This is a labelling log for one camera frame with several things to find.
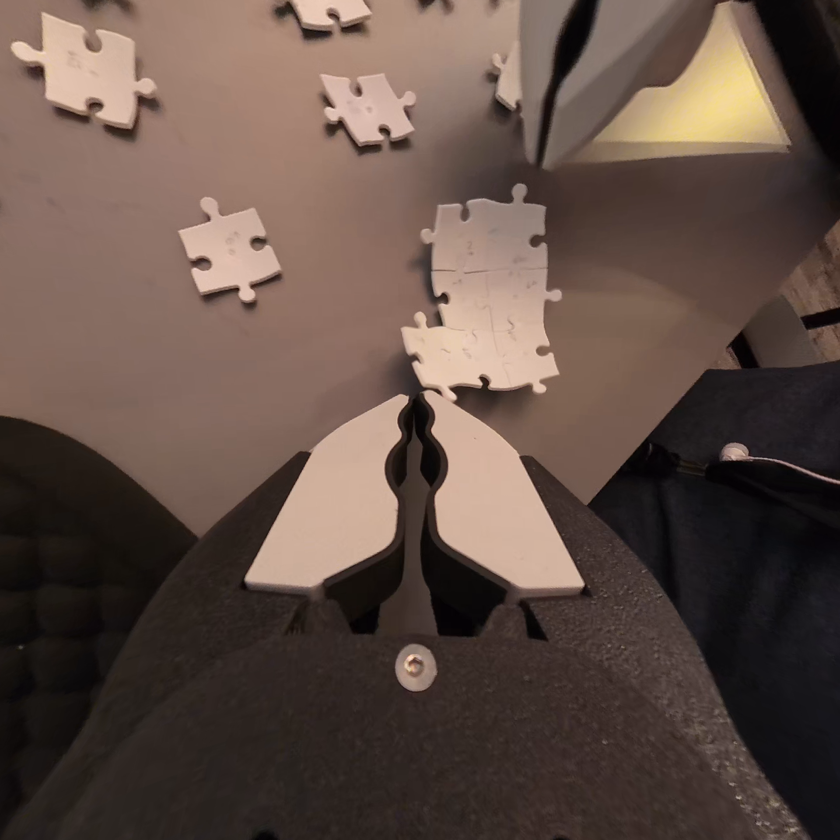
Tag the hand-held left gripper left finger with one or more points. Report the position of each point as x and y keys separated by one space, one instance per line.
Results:
x=328 y=518

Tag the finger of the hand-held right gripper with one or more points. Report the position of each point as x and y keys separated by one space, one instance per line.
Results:
x=623 y=52
x=535 y=65

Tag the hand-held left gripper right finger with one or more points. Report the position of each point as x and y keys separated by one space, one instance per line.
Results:
x=505 y=518

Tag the joined puzzle piece section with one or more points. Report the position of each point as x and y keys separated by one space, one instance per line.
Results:
x=492 y=295

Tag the white puzzle pieces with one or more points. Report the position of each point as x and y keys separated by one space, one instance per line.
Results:
x=229 y=249

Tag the black chair base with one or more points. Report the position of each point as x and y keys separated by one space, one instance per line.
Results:
x=820 y=320

